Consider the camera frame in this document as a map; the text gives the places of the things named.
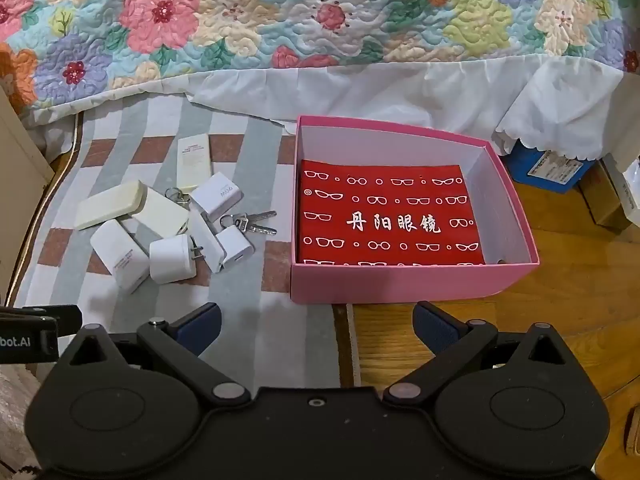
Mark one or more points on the floral quilt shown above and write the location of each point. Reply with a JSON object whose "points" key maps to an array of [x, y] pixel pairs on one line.
{"points": [[260, 15]]}

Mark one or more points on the white bed skirt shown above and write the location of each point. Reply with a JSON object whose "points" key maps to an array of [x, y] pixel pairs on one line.
{"points": [[400, 90]]}

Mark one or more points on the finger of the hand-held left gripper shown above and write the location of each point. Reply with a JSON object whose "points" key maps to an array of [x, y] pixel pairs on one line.
{"points": [[45, 316]]}

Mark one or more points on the pink fuzzy mat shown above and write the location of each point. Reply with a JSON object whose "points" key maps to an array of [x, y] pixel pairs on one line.
{"points": [[15, 410]]}

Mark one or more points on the white charger with grey print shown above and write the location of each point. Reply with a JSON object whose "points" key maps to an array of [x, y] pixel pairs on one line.
{"points": [[216, 196]]}

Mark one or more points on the blue box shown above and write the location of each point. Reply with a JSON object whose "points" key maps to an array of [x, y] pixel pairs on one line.
{"points": [[540, 170]]}

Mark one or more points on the cream remote control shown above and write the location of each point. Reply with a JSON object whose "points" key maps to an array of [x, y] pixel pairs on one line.
{"points": [[107, 207]]}

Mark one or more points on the striped rug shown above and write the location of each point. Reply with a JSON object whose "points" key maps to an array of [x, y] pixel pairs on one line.
{"points": [[250, 160]]}

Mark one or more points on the silver key bunch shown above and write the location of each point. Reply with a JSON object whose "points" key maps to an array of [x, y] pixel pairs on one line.
{"points": [[257, 230]]}

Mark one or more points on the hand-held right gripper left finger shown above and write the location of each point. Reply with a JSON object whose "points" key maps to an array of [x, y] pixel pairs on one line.
{"points": [[202, 332]]}

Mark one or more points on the cream remote with purple label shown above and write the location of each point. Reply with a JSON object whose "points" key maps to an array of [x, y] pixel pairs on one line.
{"points": [[195, 165]]}

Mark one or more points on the white cube charger with prongs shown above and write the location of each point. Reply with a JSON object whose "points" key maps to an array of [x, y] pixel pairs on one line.
{"points": [[170, 259]]}

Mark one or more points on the tan object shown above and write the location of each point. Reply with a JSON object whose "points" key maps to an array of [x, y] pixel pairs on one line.
{"points": [[634, 430]]}

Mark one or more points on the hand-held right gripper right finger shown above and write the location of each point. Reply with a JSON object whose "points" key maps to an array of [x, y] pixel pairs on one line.
{"points": [[435, 327]]}

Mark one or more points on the white remote control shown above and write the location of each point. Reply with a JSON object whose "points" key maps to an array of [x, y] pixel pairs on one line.
{"points": [[162, 212]]}

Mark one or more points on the white charger with pink text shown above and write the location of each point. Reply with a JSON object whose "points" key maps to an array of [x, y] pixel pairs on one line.
{"points": [[120, 255]]}

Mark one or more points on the pink cardboard box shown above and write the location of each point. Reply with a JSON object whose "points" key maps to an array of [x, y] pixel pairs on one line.
{"points": [[400, 285]]}

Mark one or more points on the white box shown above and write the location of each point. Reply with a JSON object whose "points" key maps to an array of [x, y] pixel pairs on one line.
{"points": [[631, 190]]}

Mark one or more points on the small white charger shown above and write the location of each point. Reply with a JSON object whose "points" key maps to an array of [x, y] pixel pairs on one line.
{"points": [[234, 247]]}

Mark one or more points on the brown cardboard box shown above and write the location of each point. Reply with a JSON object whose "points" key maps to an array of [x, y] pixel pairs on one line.
{"points": [[605, 200]]}

